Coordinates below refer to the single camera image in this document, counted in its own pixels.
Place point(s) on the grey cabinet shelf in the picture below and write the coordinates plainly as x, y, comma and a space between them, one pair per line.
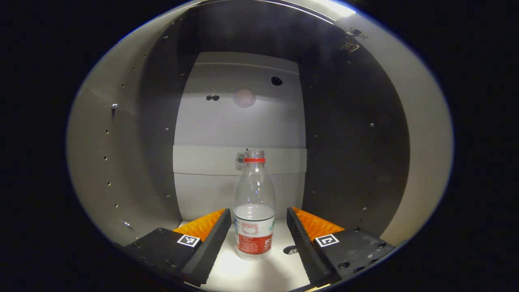
251, 275

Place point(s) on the clear plastic bottle red label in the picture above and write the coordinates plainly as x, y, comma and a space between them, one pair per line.
254, 194

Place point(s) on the dark grey cabinet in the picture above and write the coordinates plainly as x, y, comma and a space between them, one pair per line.
243, 121

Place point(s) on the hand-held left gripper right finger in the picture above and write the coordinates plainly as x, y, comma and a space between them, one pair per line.
308, 247

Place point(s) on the beige cabinet door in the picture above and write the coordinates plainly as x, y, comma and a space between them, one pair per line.
425, 142

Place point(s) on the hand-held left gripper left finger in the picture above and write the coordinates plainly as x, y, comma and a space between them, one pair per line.
211, 247

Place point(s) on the metal cabinet hinge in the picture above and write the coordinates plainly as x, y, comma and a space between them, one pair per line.
352, 39

